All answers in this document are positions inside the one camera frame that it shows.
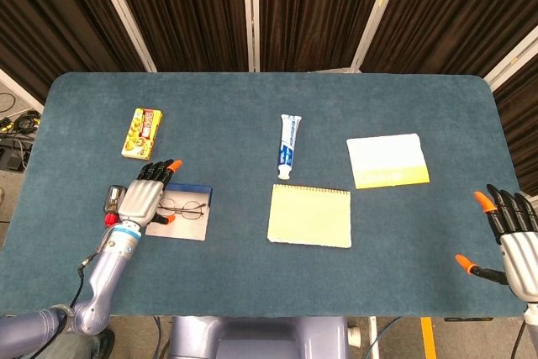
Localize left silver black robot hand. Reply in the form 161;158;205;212
117;159;184;236

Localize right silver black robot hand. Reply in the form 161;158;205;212
455;184;538;304

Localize eyeglasses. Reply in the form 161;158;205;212
157;198;208;220

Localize black bottle with red cap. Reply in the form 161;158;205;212
103;185;127;226

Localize yellow food box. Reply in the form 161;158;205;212
120;107;165;161

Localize yellow floor tape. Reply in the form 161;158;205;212
419;316;437;359

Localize black foot pedal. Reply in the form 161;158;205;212
0;142;29;172

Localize blue felt table cover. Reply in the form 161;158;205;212
0;71;530;319

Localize black shoe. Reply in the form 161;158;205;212
94;328;115;358

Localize white blue toothpaste tube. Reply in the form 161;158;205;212
277;114;303;181

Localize person's leg in jeans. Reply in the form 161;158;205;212
37;331;100;359

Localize white and yellow booklet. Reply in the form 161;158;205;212
345;133;431;190

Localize yellow spiral notebook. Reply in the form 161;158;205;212
266;183;352;249

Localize white table leg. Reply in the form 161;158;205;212
367;315;381;359

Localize lilac robot torso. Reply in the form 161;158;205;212
167;315;351;359

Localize dark brown curtain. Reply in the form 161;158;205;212
0;0;538;196

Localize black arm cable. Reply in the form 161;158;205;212
69;249;110;318

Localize blue cable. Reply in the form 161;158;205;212
152;315;167;359
369;315;404;359

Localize black yellow floor cables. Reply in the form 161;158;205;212
0;109;43;135

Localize white double screen frame post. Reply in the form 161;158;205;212
242;0;261;73

